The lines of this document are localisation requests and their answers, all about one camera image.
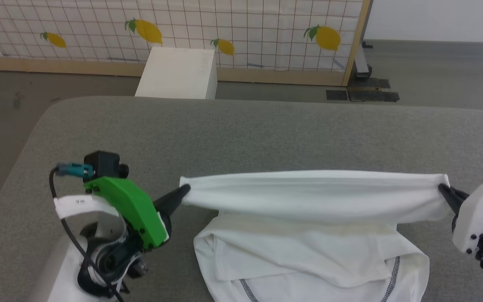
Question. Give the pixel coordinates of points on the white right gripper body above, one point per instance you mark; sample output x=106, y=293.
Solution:
x=478, y=214

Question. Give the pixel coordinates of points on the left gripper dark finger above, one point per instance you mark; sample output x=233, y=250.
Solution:
x=172, y=201

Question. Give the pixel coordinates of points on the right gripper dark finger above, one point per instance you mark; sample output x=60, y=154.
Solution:
x=454, y=198

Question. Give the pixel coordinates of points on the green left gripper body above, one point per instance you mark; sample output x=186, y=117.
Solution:
x=134, y=209

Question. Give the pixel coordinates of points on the white shirt with grey stitching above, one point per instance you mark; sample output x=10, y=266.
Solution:
x=308, y=197

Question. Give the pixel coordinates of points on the white box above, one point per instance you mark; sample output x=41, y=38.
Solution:
x=178, y=73

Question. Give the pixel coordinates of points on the large black floor mat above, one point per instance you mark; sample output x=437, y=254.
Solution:
x=371, y=95

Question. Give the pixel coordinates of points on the small black floor mat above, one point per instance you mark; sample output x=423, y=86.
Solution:
x=336, y=95

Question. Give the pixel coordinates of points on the metal partition foot beam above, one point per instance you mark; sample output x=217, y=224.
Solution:
x=362, y=63

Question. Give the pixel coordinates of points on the lemon print partition screen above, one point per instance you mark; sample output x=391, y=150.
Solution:
x=245, y=21

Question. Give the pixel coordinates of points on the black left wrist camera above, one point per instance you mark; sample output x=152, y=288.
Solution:
x=103, y=163

